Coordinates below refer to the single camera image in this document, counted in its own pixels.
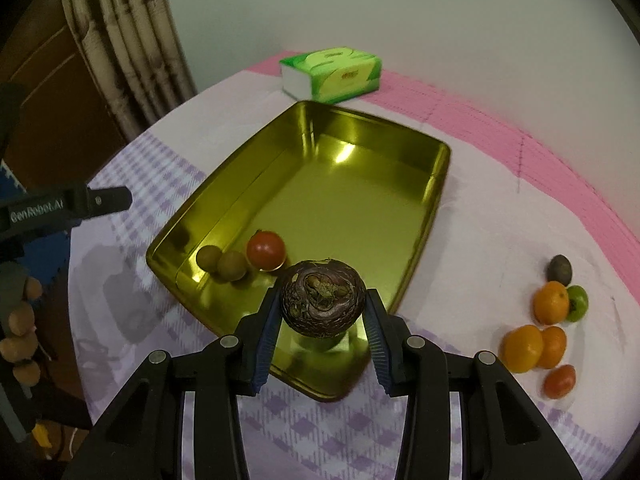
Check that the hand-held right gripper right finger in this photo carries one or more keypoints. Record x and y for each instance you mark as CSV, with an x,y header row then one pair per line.
x,y
376,345

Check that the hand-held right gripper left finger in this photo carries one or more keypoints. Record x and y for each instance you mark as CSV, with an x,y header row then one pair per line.
x,y
265,345

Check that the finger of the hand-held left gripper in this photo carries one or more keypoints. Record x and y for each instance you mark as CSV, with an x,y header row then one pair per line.
x,y
105,201

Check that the dark brown round fruit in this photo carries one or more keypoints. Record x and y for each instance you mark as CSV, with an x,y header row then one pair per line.
x,y
320,300

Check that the red tomato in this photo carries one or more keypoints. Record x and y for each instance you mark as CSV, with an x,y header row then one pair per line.
x,y
266,250

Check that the yellow-orange citrus fruit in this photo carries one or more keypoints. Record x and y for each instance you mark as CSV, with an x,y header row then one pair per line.
x,y
522,349

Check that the maroon tin box gold inside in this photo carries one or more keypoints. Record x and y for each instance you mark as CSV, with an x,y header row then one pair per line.
x,y
350,200

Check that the orange mandarin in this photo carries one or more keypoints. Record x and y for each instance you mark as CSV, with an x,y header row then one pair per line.
x,y
555,347
550,303

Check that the orange-red tomato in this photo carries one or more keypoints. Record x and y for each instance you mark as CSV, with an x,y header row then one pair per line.
x,y
560,381

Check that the small dark brown fruit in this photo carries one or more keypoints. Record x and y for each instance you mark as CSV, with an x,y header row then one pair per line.
x,y
559,268

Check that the green citrus fruit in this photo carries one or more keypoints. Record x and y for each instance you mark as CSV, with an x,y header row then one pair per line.
x,y
578,305

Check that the bunch of brown longans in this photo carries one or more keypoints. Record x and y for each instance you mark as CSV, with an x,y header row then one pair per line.
x,y
20,320

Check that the brown wooden door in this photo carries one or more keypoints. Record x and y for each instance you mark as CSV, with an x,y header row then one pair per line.
x,y
50,100

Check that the beige patterned curtain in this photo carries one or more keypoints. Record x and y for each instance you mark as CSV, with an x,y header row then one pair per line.
x,y
130,50

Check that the purple checked white cloth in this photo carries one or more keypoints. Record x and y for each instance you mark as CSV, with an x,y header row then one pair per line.
x,y
475,210

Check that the small yellow object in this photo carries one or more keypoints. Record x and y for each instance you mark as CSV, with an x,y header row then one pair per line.
x,y
41,435

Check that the pink foam mat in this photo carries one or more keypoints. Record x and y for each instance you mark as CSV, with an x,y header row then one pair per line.
x,y
550,160

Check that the green tissue pack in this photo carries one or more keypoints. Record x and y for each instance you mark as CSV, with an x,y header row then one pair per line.
x,y
340,77

